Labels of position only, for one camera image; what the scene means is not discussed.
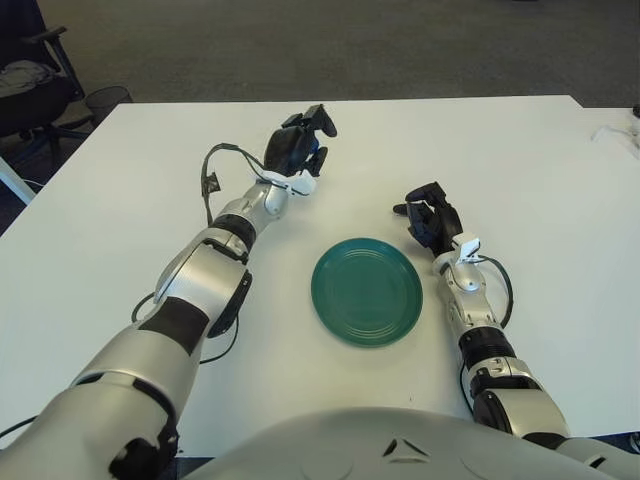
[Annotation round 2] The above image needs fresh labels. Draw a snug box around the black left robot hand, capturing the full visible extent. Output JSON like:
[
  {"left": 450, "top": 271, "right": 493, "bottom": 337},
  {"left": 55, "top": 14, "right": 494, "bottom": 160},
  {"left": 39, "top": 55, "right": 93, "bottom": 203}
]
[{"left": 263, "top": 103, "right": 339, "bottom": 179}]

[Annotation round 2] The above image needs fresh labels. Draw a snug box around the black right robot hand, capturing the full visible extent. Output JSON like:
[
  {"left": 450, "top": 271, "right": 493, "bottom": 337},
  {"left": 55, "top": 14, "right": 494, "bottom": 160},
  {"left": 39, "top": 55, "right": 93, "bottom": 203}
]
[{"left": 392, "top": 182, "right": 464, "bottom": 259}]

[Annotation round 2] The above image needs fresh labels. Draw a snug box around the green round plate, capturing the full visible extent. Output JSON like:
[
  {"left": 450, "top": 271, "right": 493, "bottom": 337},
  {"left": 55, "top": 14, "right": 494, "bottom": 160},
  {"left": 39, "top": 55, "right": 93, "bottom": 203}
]
[{"left": 310, "top": 237, "right": 425, "bottom": 350}]

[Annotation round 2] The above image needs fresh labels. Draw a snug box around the black mesh wastebasket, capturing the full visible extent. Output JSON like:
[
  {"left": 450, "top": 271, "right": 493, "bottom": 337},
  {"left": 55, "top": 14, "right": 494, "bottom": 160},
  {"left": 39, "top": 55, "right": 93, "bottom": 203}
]
[{"left": 85, "top": 85, "right": 135, "bottom": 124}]

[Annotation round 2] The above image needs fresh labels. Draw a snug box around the grey robot torso shell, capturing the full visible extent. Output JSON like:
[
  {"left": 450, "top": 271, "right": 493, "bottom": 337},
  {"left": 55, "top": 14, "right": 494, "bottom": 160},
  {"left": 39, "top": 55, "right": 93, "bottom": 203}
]
[{"left": 184, "top": 405, "right": 640, "bottom": 480}]

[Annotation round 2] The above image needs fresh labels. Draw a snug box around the black office chair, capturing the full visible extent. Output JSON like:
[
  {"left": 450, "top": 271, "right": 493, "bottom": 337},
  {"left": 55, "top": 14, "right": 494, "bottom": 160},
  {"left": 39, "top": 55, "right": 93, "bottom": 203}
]
[{"left": 0, "top": 0, "right": 96, "bottom": 166}]

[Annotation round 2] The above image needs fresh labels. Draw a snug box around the white table leg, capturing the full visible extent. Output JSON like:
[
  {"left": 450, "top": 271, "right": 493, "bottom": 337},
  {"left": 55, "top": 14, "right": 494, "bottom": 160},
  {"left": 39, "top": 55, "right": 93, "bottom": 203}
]
[{"left": 0, "top": 154, "right": 37, "bottom": 206}]

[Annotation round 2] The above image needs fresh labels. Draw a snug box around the grey cloth on chair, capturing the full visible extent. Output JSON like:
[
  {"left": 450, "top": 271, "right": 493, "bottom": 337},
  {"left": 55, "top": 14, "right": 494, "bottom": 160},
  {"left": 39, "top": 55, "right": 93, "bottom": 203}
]
[{"left": 0, "top": 59, "right": 56, "bottom": 89}]

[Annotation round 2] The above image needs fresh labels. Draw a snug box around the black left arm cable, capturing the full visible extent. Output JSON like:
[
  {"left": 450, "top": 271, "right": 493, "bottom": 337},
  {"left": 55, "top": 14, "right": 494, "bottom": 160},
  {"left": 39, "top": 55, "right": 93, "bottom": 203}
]
[{"left": 0, "top": 142, "right": 266, "bottom": 441}]

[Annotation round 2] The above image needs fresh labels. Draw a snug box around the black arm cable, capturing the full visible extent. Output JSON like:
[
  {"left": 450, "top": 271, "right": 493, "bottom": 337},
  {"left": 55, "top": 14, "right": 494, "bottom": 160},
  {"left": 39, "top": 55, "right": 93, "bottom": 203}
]
[
  {"left": 0, "top": 142, "right": 266, "bottom": 441},
  {"left": 477, "top": 254, "right": 516, "bottom": 329}
]

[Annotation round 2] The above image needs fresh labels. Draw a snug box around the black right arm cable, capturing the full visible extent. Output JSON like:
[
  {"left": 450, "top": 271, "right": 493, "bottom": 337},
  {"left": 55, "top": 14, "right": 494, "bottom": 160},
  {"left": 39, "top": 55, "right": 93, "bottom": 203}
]
[{"left": 477, "top": 254, "right": 516, "bottom": 329}]

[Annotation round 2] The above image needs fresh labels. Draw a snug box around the thin white cable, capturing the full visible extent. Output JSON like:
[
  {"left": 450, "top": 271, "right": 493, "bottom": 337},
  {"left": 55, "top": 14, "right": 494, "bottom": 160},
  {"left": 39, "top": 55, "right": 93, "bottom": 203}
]
[{"left": 591, "top": 124, "right": 639, "bottom": 144}]

